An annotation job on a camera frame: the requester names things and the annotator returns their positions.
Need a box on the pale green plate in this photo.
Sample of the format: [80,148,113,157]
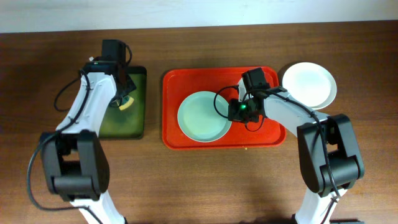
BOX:
[177,91,232,143]

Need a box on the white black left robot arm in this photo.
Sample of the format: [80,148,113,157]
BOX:
[34,39,136,223]

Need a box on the red plastic serving tray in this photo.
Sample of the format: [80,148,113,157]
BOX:
[162,67,286,150]

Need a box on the cream white plate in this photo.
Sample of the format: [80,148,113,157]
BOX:
[282,62,337,110]

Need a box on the black tray with soapy water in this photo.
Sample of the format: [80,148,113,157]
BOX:
[99,66,147,139]

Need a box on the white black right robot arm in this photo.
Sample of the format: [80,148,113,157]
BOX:
[228,68,365,223]

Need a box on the black base block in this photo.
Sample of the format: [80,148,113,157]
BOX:
[330,220,365,224]

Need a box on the yellow green scrub sponge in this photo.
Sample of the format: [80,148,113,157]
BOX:
[119,95,134,111]

